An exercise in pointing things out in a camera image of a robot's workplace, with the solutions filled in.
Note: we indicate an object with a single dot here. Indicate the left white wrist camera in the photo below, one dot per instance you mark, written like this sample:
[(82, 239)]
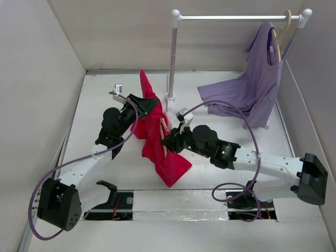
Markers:
[(118, 92)]

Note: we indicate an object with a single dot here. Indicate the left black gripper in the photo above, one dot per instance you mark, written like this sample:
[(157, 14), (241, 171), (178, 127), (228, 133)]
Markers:
[(144, 105)]

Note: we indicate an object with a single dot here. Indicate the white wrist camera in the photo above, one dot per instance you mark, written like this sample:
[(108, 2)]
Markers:
[(118, 92), (185, 118)]

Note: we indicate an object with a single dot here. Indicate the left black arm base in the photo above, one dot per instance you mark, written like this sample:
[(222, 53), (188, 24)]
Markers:
[(118, 207)]

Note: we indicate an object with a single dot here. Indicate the beige wooden hanger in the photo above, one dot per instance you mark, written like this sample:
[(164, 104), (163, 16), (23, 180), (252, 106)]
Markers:
[(276, 35)]

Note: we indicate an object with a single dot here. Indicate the pink plastic hanger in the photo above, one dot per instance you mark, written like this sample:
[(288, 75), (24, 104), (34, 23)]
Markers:
[(165, 124)]

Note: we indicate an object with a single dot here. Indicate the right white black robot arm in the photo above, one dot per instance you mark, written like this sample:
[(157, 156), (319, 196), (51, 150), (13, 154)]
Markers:
[(302, 177)]

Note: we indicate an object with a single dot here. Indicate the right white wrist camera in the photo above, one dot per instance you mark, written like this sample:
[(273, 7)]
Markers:
[(185, 118)]

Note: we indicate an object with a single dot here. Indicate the white metal clothes rack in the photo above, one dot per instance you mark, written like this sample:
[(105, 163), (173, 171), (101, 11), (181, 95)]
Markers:
[(300, 19)]

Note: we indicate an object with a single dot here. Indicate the red t shirt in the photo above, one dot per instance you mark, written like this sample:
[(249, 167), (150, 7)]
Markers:
[(169, 166)]

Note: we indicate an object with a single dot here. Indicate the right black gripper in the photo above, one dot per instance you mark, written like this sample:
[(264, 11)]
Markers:
[(173, 142)]

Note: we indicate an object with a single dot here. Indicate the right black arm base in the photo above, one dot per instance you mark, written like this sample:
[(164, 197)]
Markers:
[(245, 208)]

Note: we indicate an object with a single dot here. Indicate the purple t shirt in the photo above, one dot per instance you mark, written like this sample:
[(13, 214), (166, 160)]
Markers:
[(253, 93)]

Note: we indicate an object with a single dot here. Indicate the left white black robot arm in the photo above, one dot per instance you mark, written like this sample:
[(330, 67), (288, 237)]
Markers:
[(63, 200)]

